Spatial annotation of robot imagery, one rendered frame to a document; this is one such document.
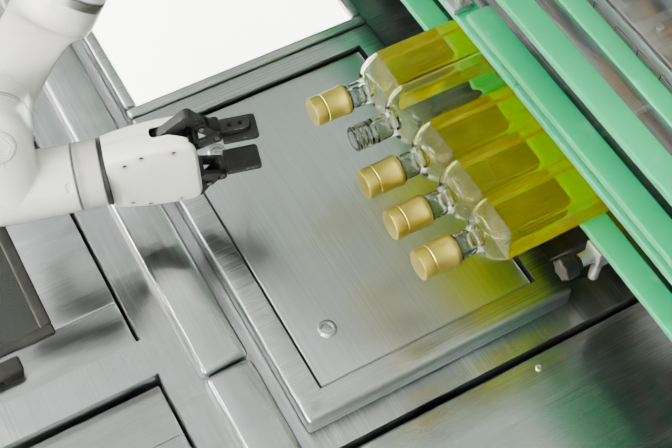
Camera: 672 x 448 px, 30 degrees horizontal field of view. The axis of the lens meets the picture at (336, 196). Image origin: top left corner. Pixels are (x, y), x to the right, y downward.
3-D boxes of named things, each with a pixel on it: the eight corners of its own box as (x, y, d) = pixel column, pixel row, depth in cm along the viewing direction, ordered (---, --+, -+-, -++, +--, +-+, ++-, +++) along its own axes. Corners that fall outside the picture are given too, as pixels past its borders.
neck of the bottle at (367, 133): (382, 122, 142) (346, 138, 141) (383, 106, 140) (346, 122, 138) (396, 141, 141) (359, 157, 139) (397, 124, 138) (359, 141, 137)
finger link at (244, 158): (205, 192, 142) (263, 180, 143) (203, 176, 139) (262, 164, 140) (200, 170, 144) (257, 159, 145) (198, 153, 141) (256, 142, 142)
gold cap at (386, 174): (388, 167, 139) (354, 182, 138) (390, 148, 136) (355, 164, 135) (405, 190, 137) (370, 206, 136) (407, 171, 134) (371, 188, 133)
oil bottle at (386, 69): (504, 25, 153) (351, 90, 147) (509, -8, 148) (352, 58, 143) (530, 55, 150) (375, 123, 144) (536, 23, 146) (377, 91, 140)
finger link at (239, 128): (199, 150, 136) (260, 138, 136) (196, 132, 133) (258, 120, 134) (194, 128, 137) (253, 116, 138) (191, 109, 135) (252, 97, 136)
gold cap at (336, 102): (338, 98, 145) (304, 112, 144) (338, 78, 142) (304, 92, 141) (353, 119, 143) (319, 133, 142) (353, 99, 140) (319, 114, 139)
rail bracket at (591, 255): (638, 235, 145) (542, 283, 141) (650, 201, 140) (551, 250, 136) (659, 261, 143) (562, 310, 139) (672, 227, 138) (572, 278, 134)
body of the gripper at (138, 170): (106, 227, 139) (206, 206, 140) (91, 172, 130) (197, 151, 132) (97, 173, 143) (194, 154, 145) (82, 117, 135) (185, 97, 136)
